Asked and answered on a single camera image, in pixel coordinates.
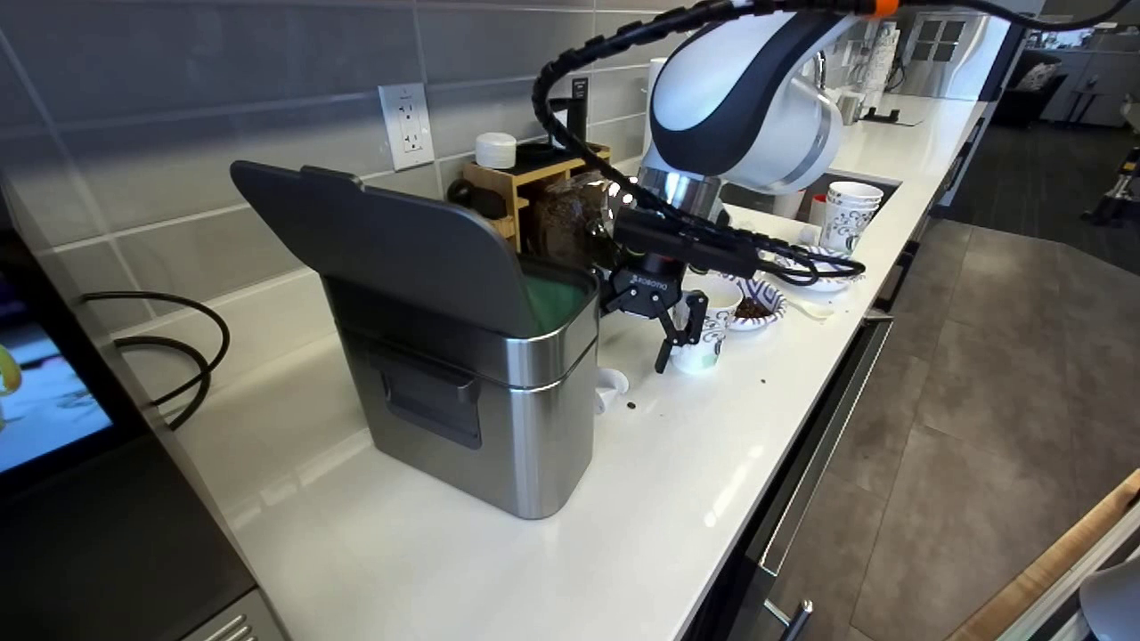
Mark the grey round object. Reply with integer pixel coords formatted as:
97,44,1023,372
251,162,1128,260
1074,555,1140,641

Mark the long metal drawer handle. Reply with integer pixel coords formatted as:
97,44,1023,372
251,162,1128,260
755,316,897,580

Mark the dark grey bin lid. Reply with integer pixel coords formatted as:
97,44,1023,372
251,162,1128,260
229,156,600,339

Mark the wooden rack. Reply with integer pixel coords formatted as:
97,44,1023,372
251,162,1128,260
458,140,617,253

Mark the office chair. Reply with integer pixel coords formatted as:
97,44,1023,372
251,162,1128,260
1081,101,1140,229

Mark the steel sink basin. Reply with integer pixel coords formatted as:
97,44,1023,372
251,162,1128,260
722,164,901,229

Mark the black coffee machine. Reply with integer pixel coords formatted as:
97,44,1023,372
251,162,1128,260
0,226,291,641

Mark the stainless steel recycling bin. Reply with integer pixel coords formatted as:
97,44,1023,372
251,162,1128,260
326,271,604,524

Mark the green bin liner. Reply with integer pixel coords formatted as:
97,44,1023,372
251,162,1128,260
519,265,599,339

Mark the black cylinder in rack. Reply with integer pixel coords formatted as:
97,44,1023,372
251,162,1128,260
566,76,590,155

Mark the swirl print paper cup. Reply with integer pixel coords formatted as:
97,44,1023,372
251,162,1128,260
668,336,729,381

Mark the blue patterned paper plate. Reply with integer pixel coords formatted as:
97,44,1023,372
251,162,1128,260
722,280,786,339

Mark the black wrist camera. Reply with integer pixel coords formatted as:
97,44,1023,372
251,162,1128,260
610,208,763,279

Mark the black power cable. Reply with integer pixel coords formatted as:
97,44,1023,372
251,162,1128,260
74,288,234,436

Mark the wooden edged counter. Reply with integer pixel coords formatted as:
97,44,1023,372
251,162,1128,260
942,467,1140,641

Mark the short metal drawer handle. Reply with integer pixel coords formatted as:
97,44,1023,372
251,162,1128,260
763,595,820,641

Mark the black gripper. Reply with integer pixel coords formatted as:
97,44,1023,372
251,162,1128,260
600,260,717,379

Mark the white wall outlet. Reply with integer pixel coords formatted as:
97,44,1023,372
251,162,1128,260
376,79,438,175

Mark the cream flat stir stick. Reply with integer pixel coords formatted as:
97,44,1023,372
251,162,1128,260
783,288,850,326

